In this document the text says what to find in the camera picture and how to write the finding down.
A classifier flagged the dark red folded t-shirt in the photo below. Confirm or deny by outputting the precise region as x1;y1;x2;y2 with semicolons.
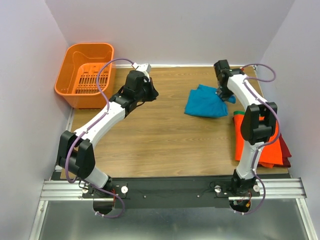
279;134;292;168

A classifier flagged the green folded t-shirt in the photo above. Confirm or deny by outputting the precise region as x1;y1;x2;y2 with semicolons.
233;111;245;115

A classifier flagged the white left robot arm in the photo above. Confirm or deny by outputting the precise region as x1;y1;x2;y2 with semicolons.
57;65;159;198

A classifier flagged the orange folded t-shirt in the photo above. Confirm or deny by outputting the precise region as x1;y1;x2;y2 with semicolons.
233;114;283;168

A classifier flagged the orange plastic basket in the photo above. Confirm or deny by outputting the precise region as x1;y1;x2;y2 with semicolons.
54;42;115;109

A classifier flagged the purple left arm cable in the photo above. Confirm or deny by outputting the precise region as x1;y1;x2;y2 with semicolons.
65;58;137;219

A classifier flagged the black mounting base plate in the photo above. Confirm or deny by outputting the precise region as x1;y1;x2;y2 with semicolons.
82;175;262;212

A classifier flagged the blue t-shirt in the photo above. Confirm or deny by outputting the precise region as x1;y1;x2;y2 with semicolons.
184;84;229;118

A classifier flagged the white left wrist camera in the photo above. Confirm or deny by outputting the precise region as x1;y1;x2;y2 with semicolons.
131;62;152;75

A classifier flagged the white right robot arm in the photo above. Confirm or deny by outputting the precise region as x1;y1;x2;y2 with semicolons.
214;59;280;196

